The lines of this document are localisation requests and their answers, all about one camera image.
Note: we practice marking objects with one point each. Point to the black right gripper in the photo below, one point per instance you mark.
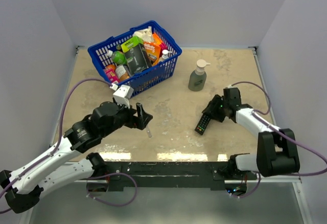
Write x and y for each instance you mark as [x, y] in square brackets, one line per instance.
[211, 108]

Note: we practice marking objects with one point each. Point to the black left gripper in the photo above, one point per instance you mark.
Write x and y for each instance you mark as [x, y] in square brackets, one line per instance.
[140, 121]

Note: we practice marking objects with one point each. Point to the black remote control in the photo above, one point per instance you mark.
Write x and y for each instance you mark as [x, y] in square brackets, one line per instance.
[202, 124]

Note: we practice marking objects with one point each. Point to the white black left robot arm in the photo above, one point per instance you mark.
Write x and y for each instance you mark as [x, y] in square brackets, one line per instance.
[23, 188]

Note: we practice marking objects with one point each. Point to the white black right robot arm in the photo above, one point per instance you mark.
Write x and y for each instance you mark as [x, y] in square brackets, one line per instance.
[275, 154]

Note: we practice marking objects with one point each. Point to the grey soap pump bottle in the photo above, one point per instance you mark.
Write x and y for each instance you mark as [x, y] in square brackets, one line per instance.
[198, 76]

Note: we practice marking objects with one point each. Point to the orange labelled jar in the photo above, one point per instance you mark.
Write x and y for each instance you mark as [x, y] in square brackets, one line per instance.
[122, 72]

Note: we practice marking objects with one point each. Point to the pink snack packet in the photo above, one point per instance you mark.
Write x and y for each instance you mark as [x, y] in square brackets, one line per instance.
[111, 75]

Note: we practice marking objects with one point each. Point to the black green razor box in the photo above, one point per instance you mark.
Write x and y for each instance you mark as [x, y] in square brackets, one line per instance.
[136, 56]

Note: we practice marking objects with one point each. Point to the green round bottle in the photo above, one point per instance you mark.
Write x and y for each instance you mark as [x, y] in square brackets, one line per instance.
[117, 57]

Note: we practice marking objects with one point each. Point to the white pump bottle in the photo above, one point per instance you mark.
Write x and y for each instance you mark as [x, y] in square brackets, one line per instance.
[164, 55]

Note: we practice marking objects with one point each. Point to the orange razor blade box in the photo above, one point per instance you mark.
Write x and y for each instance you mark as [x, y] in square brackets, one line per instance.
[153, 51]

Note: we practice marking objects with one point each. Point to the beige crumpled bag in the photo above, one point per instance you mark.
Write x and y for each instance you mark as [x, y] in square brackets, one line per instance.
[145, 34]

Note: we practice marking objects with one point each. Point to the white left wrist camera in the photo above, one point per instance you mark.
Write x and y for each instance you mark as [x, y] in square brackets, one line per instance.
[122, 94]

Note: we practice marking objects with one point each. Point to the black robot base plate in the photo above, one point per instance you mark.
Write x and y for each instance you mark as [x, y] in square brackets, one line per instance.
[210, 175]

